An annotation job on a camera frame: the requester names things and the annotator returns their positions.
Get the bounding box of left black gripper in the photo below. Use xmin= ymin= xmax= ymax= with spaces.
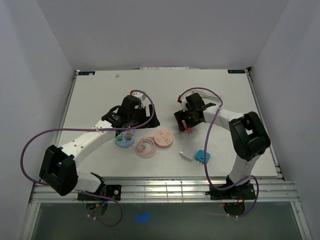
xmin=128 ymin=104 xmax=159 ymax=129

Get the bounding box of coral pink plug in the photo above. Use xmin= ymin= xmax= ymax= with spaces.
xmin=181 ymin=120 xmax=192 ymax=134

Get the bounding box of pink brown charger plug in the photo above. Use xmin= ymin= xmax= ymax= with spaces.
xmin=125 ymin=130 xmax=132 ymax=140

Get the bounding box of green charger plug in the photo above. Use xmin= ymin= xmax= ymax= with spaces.
xmin=116 ymin=132 xmax=123 ymax=141

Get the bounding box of blue charger plug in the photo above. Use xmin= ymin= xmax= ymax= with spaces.
xmin=194 ymin=149 xmax=211 ymax=164

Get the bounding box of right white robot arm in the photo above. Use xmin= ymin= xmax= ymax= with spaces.
xmin=174 ymin=92 xmax=271 ymax=199

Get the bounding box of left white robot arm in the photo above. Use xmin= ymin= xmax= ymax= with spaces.
xmin=39 ymin=92 xmax=160 ymax=200

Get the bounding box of white grey charger plug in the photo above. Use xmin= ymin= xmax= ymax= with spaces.
xmin=179 ymin=150 xmax=195 ymax=162

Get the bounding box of pink round power strip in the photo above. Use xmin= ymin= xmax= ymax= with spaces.
xmin=153 ymin=128 xmax=174 ymax=149

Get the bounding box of blue round power strip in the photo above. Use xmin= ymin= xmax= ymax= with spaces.
xmin=114 ymin=133 xmax=136 ymax=148

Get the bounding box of right corner label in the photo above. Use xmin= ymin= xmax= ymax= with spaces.
xmin=227 ymin=69 xmax=246 ymax=74

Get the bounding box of corner label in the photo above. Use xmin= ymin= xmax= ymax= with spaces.
xmin=77 ymin=71 xmax=96 ymax=76
xmin=227 ymin=69 xmax=246 ymax=74

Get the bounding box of left corner label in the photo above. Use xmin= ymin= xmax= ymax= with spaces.
xmin=77 ymin=71 xmax=96 ymax=76

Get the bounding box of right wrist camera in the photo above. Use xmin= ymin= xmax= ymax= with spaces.
xmin=177 ymin=95 xmax=188 ymax=112

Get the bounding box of pink power cord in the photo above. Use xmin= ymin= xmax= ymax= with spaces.
xmin=135 ymin=136 xmax=158 ymax=159

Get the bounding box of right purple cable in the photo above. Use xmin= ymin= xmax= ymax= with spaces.
xmin=180 ymin=87 xmax=260 ymax=218

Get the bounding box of purple cable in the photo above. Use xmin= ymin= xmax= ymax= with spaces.
xmin=20 ymin=88 xmax=156 ymax=227
xmin=180 ymin=87 xmax=260 ymax=218

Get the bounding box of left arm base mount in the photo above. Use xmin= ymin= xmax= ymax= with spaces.
xmin=77 ymin=184 xmax=122 ymax=201

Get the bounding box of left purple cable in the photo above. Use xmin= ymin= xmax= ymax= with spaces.
xmin=20 ymin=88 xmax=156 ymax=227

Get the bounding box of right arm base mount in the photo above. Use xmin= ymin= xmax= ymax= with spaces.
xmin=205 ymin=180 xmax=256 ymax=200

